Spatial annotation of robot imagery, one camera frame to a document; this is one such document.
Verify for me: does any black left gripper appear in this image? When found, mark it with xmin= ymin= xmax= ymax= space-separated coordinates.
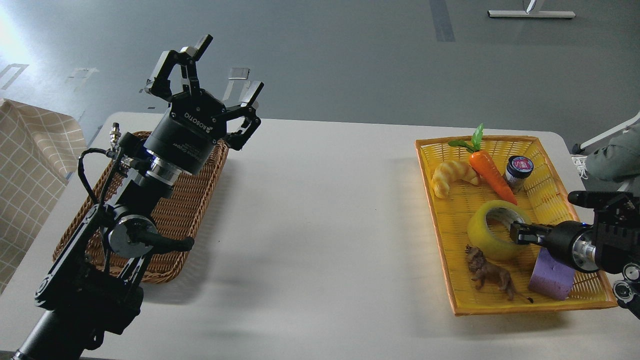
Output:
xmin=144 ymin=34 xmax=265 ymax=175

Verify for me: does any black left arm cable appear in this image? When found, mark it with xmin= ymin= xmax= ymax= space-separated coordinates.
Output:
xmin=77 ymin=148 xmax=118 ymax=203

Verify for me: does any brown toy lion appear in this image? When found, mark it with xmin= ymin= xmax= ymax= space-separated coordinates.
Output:
xmin=464 ymin=244 xmax=516 ymax=301

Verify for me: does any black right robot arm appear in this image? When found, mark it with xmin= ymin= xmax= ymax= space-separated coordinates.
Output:
xmin=509 ymin=190 xmax=640 ymax=317

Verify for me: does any yellow tape roll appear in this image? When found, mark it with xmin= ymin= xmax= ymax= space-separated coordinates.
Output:
xmin=467 ymin=200 xmax=531 ymax=261

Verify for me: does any beige checkered cloth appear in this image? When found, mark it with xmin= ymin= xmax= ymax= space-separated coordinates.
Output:
xmin=0 ymin=98 xmax=87 ymax=291

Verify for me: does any purple foam cube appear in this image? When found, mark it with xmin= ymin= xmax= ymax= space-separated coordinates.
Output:
xmin=527 ymin=247 xmax=576 ymax=301

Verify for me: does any toy carrot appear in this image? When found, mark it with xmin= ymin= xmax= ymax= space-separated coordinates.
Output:
xmin=447 ymin=123 xmax=518 ymax=205

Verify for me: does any brown wicker basket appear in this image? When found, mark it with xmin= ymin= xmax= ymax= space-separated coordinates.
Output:
xmin=52 ymin=131 xmax=229 ymax=284

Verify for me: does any toy croissant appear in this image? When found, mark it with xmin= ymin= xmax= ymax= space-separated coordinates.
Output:
xmin=430 ymin=161 xmax=480 ymax=199

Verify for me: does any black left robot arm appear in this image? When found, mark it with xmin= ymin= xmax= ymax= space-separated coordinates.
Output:
xmin=12 ymin=34 xmax=264 ymax=360

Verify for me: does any white metal stand base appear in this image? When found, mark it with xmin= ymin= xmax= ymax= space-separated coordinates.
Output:
xmin=487 ymin=0 xmax=576 ymax=19

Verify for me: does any yellow plastic basket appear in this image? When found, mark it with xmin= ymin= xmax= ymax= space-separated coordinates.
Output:
xmin=415 ymin=135 xmax=617 ymax=316

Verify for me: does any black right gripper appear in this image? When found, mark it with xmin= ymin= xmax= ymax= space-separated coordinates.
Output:
xmin=509 ymin=221 xmax=600 ymax=274

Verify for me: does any small dark jar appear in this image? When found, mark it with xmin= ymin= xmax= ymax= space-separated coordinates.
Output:
xmin=503 ymin=155 xmax=534 ymax=194

